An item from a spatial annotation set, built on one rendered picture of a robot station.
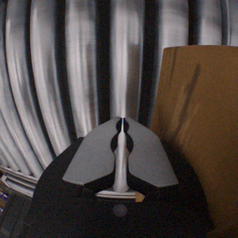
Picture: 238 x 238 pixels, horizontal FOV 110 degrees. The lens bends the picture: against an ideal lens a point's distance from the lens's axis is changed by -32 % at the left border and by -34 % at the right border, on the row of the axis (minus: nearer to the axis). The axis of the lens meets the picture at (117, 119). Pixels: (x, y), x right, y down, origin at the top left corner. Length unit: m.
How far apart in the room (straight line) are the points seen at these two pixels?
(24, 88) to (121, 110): 0.18
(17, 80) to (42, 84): 0.06
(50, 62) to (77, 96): 0.07
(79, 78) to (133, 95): 0.08
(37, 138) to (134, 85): 0.22
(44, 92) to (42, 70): 0.04
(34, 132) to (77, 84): 0.15
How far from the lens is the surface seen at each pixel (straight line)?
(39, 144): 0.29
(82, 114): 0.19
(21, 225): 0.75
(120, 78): 0.16
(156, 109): 0.17
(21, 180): 0.72
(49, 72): 0.20
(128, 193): 0.38
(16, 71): 0.24
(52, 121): 0.22
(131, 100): 0.17
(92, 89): 0.18
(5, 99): 0.30
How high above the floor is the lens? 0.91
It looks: 60 degrees down
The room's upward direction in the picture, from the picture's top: 174 degrees counter-clockwise
